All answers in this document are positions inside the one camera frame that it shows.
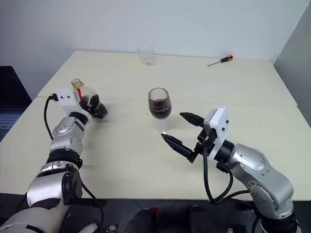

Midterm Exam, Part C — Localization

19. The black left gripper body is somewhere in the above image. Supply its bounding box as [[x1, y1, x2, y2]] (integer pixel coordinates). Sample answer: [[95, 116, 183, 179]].
[[79, 101, 93, 116]]

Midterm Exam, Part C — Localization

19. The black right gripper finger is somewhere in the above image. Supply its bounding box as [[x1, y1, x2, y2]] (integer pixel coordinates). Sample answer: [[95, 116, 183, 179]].
[[179, 112, 206, 128], [161, 133, 196, 163]]

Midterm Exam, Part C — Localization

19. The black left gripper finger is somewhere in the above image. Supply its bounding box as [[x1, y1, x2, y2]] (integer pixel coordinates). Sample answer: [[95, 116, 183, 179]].
[[92, 102, 108, 119], [85, 94, 101, 109]]

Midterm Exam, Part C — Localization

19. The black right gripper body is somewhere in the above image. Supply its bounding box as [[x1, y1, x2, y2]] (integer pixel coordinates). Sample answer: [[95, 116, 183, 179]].
[[194, 126, 216, 155]]

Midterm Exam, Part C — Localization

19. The cola bottle with yellow cap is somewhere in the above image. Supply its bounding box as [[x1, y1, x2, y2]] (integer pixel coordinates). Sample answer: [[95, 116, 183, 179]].
[[70, 78, 108, 120]]

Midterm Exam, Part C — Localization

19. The clear wine glass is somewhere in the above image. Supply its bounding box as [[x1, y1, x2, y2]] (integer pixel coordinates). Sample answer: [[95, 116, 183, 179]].
[[148, 87, 174, 134]]

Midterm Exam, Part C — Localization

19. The orange and black screwdriver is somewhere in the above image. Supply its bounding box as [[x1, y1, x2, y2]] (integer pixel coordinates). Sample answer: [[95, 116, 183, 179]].
[[207, 54, 234, 67]]

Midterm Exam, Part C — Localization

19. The clear glass tumbler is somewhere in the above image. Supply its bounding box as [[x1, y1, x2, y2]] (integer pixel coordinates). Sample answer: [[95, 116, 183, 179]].
[[137, 44, 156, 67]]

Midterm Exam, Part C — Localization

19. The dark rounded shape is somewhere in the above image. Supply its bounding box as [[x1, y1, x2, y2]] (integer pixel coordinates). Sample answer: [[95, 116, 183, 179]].
[[132, 209, 159, 233], [188, 205, 215, 233]]

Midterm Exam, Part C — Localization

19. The black laptop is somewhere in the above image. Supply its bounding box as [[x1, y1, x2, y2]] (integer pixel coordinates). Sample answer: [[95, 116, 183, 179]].
[[0, 65, 33, 144]]

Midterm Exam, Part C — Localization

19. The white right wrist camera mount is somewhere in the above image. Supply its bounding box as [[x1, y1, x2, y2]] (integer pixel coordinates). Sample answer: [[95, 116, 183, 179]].
[[203, 107, 230, 162]]

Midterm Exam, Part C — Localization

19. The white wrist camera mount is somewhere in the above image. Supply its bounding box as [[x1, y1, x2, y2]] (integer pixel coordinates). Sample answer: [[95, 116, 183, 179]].
[[203, 107, 230, 162], [56, 87, 93, 120]]

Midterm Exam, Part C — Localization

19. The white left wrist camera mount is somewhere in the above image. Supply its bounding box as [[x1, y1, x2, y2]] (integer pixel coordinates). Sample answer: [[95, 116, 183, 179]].
[[56, 87, 93, 120]]

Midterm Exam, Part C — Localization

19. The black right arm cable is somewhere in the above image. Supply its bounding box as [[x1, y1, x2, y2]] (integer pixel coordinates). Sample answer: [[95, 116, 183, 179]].
[[202, 143, 259, 233]]

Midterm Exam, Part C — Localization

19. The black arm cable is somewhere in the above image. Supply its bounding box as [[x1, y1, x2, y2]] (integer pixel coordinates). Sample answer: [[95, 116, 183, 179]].
[[44, 93, 105, 233], [202, 143, 259, 233]]

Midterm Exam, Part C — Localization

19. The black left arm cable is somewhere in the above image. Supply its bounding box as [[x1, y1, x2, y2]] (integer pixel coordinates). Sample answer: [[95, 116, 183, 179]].
[[44, 93, 105, 233]]

